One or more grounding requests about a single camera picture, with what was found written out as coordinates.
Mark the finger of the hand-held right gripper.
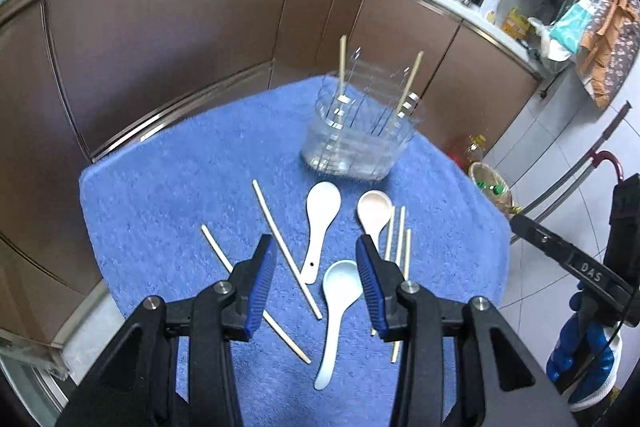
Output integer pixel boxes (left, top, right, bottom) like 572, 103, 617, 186
509, 213, 581, 275

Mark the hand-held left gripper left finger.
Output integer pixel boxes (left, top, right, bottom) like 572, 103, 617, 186
54, 234, 278, 427

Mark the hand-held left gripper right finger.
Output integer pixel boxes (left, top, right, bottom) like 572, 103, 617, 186
355, 234, 581, 427

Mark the light blue ceramic spoon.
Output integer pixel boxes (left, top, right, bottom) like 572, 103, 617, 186
314, 259, 365, 391

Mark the beige ceramic spoon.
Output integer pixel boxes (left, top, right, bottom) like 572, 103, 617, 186
356, 190, 394, 240

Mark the white ceramic spoon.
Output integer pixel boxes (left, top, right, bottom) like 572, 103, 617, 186
299, 182, 342, 285

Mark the clear utensil holder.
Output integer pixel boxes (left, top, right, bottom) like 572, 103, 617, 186
300, 49, 426, 182

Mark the person's right hand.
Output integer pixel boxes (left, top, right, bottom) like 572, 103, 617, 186
546, 292, 623, 410

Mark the wicker basket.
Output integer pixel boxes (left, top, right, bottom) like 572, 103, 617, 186
467, 162, 522, 218

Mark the grey pole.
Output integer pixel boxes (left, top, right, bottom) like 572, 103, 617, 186
515, 99, 632, 218

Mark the cooking oil bottle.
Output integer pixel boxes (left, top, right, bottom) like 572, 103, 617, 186
462, 134, 488, 168

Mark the blue towel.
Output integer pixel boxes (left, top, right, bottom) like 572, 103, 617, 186
79, 77, 513, 427

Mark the white plastic bag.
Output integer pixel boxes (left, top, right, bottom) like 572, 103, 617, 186
529, 19, 576, 75

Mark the patterned apron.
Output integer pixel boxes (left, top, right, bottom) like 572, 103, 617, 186
575, 0, 640, 110

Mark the yellow bottle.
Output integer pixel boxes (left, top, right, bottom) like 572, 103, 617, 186
501, 7, 530, 40

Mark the teal cloth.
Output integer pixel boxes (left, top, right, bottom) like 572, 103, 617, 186
550, 1, 597, 54

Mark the brown kitchen cabinet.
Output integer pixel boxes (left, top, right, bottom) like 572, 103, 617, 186
0, 0, 543, 358

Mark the umbrella with red handle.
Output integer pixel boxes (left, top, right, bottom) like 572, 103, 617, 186
590, 150, 627, 182

